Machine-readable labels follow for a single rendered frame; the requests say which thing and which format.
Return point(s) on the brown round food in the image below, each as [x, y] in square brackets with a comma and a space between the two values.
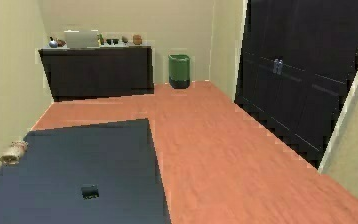
[61, 42]

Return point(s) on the green waste bin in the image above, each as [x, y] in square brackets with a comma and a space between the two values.
[179, 68]

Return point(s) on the brown clay pot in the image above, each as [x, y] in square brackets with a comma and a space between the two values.
[137, 39]

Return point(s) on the dark brown sideboard cabinet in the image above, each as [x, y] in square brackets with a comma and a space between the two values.
[97, 71]

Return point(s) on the green bottle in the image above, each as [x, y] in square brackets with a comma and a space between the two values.
[101, 39]

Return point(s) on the dark blue table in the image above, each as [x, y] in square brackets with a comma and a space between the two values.
[83, 166]

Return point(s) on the small black box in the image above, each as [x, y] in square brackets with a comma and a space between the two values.
[89, 191]

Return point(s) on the silver laptop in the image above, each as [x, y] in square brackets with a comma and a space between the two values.
[81, 39]

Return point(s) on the large black wardrobe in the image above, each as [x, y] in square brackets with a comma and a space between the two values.
[297, 70]

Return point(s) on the grey round kettle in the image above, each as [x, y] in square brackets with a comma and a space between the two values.
[53, 43]

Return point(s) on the tan bread loaf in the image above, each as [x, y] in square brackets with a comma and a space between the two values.
[13, 153]

